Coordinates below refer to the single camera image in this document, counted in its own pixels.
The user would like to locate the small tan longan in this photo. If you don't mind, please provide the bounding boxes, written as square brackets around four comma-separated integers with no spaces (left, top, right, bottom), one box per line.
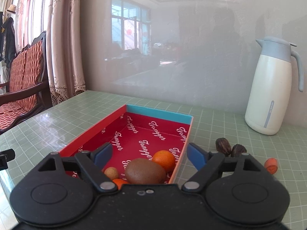
[104,167,119,180]

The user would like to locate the dark brown date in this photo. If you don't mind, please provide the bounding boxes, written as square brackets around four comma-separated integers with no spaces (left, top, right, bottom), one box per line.
[215,138,232,156]

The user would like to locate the orange tangerine front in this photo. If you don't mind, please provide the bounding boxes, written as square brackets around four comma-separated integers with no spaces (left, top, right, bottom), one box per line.
[113,179,129,190]

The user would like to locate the orange tangerine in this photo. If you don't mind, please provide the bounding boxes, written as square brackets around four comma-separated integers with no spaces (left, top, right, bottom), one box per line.
[152,150,176,173]
[113,179,129,190]

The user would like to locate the dark wrinkled date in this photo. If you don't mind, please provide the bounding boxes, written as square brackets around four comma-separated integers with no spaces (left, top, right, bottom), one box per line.
[230,144,247,157]

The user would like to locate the brown kiwi fruit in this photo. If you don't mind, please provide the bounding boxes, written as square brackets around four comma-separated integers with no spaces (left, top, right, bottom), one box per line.
[125,158,167,184]

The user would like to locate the colourful red-lined cardboard box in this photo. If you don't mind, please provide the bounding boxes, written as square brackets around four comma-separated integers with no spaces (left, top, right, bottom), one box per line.
[60,104,193,183]

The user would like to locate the wooden sofa orange cushions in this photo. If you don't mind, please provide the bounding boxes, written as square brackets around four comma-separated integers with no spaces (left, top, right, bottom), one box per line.
[1,31,53,134]

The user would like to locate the white thermos jug grey lid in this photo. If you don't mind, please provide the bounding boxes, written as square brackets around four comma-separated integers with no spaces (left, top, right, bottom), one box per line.
[245,36,304,136]

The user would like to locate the beige lace curtain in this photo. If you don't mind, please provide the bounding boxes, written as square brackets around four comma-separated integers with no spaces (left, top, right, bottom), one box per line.
[46,0,86,105]

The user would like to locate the dark jacket on stand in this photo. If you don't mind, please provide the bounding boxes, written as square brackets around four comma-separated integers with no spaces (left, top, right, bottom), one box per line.
[1,12,16,69]

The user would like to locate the straw hat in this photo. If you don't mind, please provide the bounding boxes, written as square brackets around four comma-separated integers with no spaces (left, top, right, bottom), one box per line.
[6,4,17,14]

